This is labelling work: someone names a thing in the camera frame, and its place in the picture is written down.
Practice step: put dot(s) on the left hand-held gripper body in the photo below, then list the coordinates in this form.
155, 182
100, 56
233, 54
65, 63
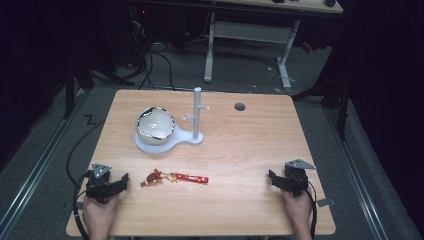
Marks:
98, 186

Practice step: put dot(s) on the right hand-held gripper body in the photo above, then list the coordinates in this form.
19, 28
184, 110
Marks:
296, 181

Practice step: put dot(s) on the white stand with pegs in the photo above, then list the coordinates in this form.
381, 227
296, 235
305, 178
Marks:
196, 110

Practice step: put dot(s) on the person's right hand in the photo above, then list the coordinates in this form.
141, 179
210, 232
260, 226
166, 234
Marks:
300, 208

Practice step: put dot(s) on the person's left hand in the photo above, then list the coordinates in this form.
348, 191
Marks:
100, 215

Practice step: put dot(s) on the silver metal bowl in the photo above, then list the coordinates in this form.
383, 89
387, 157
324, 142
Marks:
155, 128

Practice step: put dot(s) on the black metal stand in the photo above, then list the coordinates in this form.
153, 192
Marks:
341, 106
70, 86

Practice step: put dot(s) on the small red object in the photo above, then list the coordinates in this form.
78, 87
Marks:
307, 47

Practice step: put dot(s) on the black computer mouse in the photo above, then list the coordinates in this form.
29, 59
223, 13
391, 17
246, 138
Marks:
329, 3

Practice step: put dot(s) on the small grey metal bracket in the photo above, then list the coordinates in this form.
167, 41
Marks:
79, 205
326, 202

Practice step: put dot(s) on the aluminium floor rail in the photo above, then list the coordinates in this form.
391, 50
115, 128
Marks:
36, 163
360, 180

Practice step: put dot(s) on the wooden desk with white frame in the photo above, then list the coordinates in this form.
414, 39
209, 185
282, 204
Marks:
253, 31

